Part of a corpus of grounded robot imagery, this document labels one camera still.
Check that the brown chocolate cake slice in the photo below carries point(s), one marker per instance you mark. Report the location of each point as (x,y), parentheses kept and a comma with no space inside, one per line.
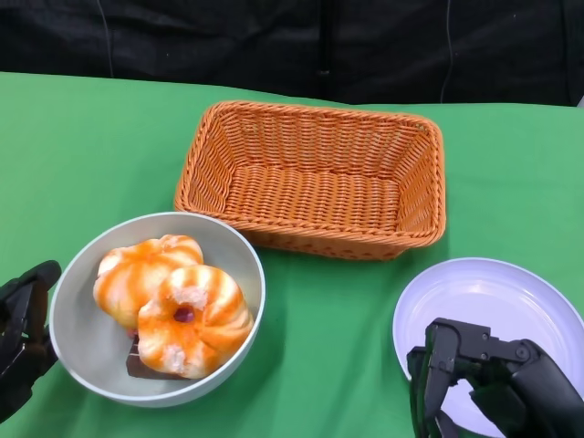
(139,368)

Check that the pale green bowl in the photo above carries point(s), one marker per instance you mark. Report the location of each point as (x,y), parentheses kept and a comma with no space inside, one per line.
(86,337)

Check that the black backdrop cloth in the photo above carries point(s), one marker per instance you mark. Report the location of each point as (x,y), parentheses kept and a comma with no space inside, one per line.
(228,41)

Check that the green tablecloth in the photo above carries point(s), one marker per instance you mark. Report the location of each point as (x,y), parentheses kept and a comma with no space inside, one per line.
(82,150)

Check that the orange wicker basket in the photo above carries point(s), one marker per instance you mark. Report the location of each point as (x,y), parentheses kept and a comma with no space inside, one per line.
(310,191)

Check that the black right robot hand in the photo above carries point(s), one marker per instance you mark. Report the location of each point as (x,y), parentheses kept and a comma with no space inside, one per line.
(534,383)

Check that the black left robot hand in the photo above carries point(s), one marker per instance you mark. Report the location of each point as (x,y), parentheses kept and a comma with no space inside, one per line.
(20,319)

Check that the lilac round plate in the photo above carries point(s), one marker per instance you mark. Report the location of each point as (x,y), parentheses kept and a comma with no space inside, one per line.
(483,292)

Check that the orange striped round bread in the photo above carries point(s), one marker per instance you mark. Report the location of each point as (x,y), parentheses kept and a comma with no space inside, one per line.
(137,274)

